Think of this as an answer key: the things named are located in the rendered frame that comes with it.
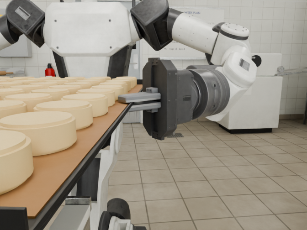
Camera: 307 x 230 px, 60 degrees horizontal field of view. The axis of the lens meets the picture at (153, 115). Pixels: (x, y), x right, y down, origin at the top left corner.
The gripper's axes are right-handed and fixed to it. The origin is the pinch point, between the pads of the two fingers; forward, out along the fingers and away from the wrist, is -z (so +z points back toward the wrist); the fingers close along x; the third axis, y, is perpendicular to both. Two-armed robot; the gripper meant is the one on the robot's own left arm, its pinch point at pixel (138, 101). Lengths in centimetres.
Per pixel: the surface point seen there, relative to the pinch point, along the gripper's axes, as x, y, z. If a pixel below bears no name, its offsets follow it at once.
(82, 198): -10.0, 3.1, -11.2
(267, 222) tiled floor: -101, -37, 142
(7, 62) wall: 6, -449, 101
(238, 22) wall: 73, -224, 411
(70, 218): -10.7, 4.9, -13.6
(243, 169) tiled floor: -101, -94, 213
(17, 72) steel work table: -9, -434, 108
